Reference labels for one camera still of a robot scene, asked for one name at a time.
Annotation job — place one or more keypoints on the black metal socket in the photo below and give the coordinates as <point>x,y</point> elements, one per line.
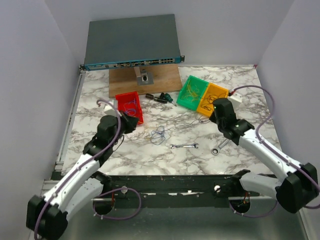
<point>149,96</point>

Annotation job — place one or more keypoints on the small open-end wrench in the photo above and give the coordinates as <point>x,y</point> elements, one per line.
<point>175,146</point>

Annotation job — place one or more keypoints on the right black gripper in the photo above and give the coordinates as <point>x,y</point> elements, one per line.
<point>212,118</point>

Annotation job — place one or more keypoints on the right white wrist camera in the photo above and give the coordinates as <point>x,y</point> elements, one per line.
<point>236,99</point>

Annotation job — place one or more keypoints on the yellow plastic bin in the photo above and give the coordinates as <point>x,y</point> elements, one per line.
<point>212,92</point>

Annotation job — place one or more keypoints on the grey metal bracket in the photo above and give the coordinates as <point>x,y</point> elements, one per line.
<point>143,77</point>

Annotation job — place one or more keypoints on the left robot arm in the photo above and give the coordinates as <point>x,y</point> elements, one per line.
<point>48,215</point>

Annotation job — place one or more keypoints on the ratchet wrench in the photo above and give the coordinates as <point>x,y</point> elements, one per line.
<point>216,150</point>

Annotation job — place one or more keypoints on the red plastic bin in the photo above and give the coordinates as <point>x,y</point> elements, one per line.
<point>129,103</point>

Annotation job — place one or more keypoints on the wooden board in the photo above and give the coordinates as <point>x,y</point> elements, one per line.
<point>166,79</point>

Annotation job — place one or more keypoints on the black cylindrical bit holder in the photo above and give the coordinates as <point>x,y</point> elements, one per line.
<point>160,100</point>

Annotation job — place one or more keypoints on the grey network switch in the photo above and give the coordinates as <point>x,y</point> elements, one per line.
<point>132,42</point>

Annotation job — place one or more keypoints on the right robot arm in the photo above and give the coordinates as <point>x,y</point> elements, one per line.
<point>294,186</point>

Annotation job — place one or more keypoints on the green plastic bin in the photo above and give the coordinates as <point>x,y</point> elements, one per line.
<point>192,92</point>

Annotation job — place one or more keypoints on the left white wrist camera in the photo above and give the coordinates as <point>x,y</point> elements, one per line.
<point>111,110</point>

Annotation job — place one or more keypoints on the green handled screwdriver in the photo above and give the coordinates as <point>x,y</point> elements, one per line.
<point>168,98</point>

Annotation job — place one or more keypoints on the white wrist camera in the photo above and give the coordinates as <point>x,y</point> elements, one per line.
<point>236,99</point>
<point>111,110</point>

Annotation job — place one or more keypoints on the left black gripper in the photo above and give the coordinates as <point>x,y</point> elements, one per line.
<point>131,122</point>

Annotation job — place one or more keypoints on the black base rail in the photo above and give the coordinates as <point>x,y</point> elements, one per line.
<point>166,191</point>

